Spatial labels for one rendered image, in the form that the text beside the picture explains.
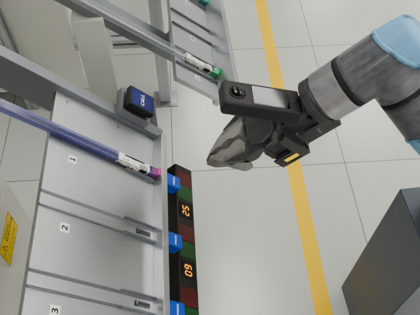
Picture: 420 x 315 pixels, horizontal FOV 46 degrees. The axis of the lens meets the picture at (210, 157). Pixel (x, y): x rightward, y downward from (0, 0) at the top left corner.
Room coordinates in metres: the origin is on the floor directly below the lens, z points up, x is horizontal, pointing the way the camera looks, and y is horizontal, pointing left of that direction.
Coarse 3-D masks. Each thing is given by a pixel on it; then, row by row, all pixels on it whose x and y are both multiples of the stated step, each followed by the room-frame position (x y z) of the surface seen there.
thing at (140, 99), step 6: (132, 90) 0.56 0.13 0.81; (138, 90) 0.57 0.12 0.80; (132, 96) 0.55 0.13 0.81; (138, 96) 0.55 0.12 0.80; (144, 96) 0.56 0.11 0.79; (138, 102) 0.54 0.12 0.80; (144, 102) 0.55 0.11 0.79; (150, 102) 0.56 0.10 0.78; (144, 108) 0.54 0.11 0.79; (150, 108) 0.54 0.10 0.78
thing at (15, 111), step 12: (0, 108) 0.43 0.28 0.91; (12, 108) 0.43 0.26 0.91; (24, 120) 0.43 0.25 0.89; (36, 120) 0.43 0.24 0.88; (48, 120) 0.44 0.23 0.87; (60, 132) 0.43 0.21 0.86; (72, 132) 0.44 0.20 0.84; (84, 144) 0.43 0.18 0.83; (96, 144) 0.44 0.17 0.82; (108, 156) 0.44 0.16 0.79; (156, 168) 0.45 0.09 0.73
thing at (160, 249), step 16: (160, 144) 0.50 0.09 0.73; (160, 160) 0.47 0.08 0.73; (160, 176) 0.44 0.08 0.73; (160, 192) 0.41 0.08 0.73; (160, 208) 0.38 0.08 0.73; (160, 224) 0.35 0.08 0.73; (160, 240) 0.33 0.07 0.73; (160, 256) 0.30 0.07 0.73; (160, 272) 0.27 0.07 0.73; (160, 288) 0.25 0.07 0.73; (160, 304) 0.23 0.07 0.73
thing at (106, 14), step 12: (72, 0) 0.65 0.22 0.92; (84, 0) 0.66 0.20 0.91; (96, 12) 0.65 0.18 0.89; (108, 12) 0.66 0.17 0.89; (120, 24) 0.66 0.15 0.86; (132, 24) 0.67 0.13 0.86; (144, 36) 0.66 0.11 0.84; (156, 36) 0.67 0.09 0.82; (168, 48) 0.67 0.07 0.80; (216, 72) 0.68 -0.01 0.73
